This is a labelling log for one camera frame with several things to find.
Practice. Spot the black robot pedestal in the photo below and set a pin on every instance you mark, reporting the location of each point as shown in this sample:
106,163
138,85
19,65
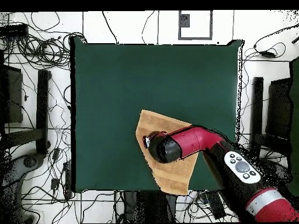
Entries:
149,205

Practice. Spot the tan terry towel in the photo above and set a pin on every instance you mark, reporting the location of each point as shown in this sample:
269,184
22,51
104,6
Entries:
151,121

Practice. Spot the grey square floor frame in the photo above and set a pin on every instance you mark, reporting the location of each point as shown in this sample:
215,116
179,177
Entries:
195,38

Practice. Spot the dark green table cloth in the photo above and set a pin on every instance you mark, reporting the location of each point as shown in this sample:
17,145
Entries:
105,93

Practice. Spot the black stand bar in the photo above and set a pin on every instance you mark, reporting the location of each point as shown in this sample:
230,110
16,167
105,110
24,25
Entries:
257,105
42,112

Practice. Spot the grey chair base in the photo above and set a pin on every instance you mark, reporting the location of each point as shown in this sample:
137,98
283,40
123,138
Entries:
28,163

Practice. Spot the black box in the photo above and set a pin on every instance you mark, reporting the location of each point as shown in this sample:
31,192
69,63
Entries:
279,107
14,93

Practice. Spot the black power adapter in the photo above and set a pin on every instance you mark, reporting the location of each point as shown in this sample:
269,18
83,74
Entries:
267,54

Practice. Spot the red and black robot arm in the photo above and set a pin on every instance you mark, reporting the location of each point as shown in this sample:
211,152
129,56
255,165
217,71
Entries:
198,140

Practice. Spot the narrow black power strip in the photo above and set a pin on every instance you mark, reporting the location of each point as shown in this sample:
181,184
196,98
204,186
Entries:
67,179

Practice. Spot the wide black power strip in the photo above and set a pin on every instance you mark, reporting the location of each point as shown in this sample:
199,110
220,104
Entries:
215,205

